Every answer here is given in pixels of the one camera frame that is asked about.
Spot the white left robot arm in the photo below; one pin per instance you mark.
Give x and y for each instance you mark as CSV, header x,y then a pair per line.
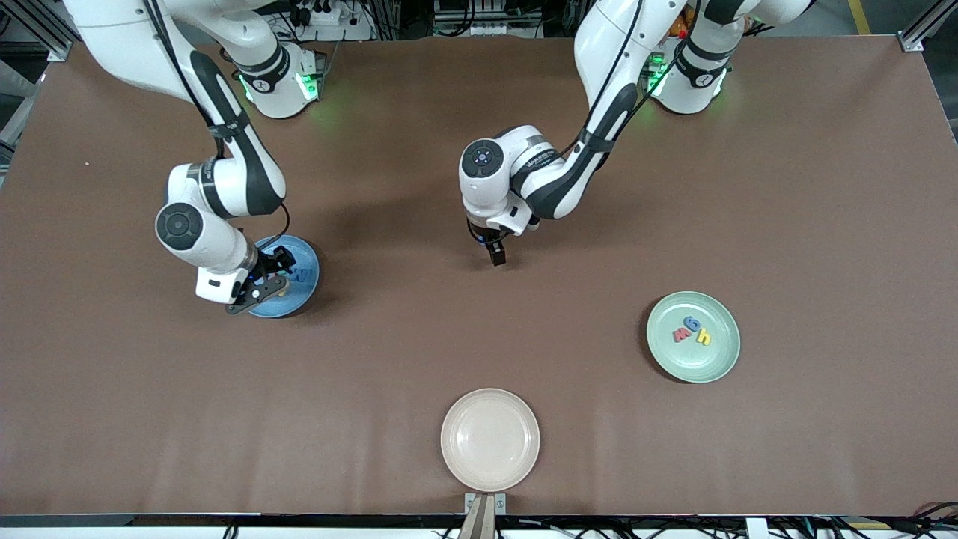
x,y
524,176

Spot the white power strip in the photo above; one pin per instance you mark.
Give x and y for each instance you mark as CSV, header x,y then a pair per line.
x,y
325,13

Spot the beige plate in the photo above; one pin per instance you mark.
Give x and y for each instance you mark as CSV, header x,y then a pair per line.
x,y
490,440

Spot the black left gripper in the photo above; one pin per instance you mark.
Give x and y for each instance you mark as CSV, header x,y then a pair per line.
x,y
488,239

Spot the blue uppercase letter M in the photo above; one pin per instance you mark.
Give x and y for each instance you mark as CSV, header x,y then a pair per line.
x,y
303,275

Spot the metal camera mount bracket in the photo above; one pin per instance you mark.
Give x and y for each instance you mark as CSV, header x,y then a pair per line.
x,y
485,516

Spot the red lowercase letter w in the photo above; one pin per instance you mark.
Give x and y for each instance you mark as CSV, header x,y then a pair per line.
x,y
681,335

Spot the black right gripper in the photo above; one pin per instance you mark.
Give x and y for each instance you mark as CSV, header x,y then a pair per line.
x,y
271,266

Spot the blue plate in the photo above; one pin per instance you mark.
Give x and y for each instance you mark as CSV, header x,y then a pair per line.
x,y
303,296

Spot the blue lowercase letter g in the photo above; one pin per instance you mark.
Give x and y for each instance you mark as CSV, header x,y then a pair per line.
x,y
692,324

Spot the green plate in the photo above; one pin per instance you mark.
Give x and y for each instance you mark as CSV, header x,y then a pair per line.
x,y
677,363

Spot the aluminium frame profile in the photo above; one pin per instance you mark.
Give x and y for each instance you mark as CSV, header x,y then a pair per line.
x,y
928,26
37,30

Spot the orange snack bag pile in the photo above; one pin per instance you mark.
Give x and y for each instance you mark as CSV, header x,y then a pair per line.
x,y
677,26

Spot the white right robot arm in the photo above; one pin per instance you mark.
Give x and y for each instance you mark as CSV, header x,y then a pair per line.
x,y
224,187

